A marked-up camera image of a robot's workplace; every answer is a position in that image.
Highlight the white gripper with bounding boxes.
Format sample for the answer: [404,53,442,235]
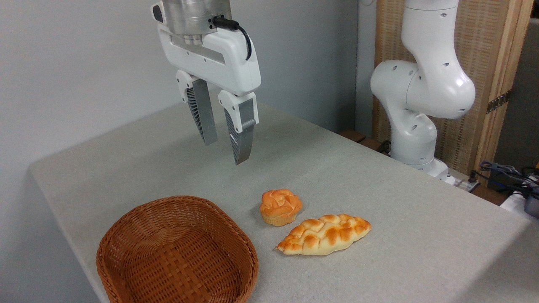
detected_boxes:
[157,24,261,165]

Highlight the round orange bun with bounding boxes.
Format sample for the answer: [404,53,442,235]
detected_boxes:
[259,189,303,227]

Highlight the brown wicker basket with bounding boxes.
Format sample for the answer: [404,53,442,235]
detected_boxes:
[96,195,259,303]

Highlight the long braided bread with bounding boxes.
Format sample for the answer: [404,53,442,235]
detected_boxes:
[276,214,372,256]

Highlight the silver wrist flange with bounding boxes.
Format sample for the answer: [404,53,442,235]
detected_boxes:
[152,0,233,45]

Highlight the grey tablecloth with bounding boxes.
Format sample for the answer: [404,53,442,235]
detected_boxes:
[29,101,539,303]

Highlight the brown wooden block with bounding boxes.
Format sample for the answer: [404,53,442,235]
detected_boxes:
[339,130,367,144]

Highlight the white socket with black plug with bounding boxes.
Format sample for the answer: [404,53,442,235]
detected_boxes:
[456,170,480,193]

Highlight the metal screen hinge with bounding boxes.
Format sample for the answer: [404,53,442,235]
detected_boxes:
[486,90,512,114]

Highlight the white box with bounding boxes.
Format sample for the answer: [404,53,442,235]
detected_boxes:
[500,191,539,221]

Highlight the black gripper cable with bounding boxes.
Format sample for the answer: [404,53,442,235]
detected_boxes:
[212,16,252,61]

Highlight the tangled dark cable bundle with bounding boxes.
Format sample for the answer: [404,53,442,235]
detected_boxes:
[470,159,539,197]

